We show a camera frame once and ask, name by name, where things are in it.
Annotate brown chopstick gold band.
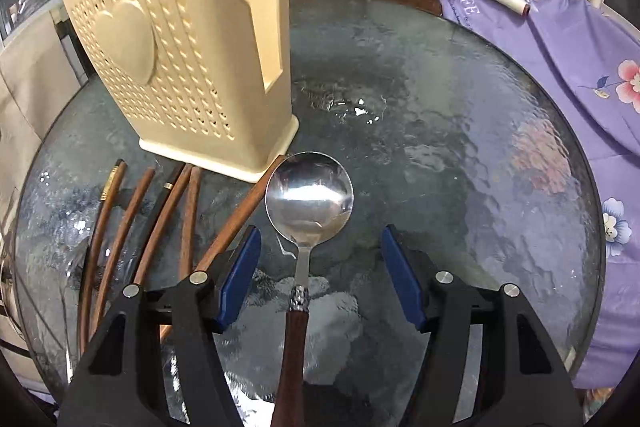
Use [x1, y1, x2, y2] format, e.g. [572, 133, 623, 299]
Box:
[77, 158, 127, 355]

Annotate short brown wooden chopstick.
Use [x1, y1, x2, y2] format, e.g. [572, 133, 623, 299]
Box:
[178, 167, 202, 279]

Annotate plain brown wooden chopstick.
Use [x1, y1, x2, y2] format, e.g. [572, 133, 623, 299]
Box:
[89, 167, 155, 337]

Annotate cream plastic utensil holder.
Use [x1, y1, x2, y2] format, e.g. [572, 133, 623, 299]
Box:
[63, 0, 298, 183]

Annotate steel spoon wooden handle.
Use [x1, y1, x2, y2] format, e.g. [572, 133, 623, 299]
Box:
[265, 152, 355, 426]

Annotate long brown wooden chopstick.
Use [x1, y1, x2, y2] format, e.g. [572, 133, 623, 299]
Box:
[158, 154, 288, 343]

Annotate purple floral cloth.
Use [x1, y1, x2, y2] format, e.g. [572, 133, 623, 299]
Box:
[440, 0, 639, 389]

